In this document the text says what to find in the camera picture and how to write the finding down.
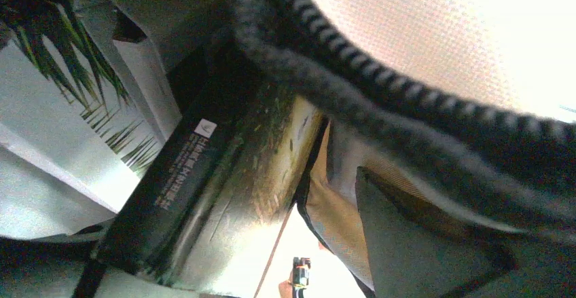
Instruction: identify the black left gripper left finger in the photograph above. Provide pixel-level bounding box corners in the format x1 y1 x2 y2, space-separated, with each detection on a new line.
1 223 197 297

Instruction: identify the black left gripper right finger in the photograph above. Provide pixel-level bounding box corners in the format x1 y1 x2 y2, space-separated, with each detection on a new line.
355 168 575 297

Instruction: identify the green yellow book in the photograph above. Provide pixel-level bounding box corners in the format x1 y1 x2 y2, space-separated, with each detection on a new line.
94 47 322 297

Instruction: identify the white Singularity palm magazine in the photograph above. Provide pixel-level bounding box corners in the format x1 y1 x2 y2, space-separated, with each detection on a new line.
1 0 181 239

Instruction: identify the cream canvas student bag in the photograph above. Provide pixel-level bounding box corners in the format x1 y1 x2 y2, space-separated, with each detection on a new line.
0 0 576 298

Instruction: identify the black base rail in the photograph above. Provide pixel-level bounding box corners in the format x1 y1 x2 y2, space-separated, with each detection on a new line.
278 257 311 298

